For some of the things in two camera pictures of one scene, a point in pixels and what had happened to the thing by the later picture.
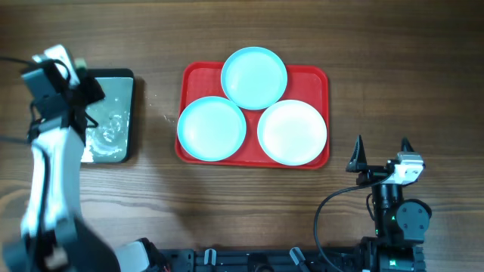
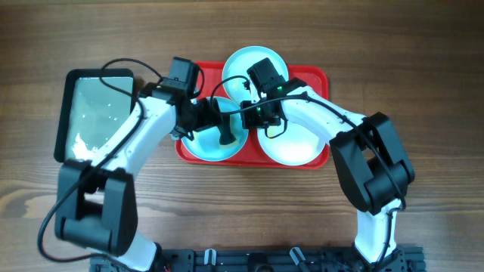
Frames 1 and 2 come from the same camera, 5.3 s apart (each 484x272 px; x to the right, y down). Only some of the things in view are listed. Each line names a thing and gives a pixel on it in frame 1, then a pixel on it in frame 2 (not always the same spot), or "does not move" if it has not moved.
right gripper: [358, 164] to [249, 122]
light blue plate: [254, 78] does not move
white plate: [292, 132] does not move
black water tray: [112, 141] does not move
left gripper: [88, 86] to [207, 119]
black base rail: [266, 260] does not move
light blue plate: [212, 128] does not move
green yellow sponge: [80, 62] to [233, 145]
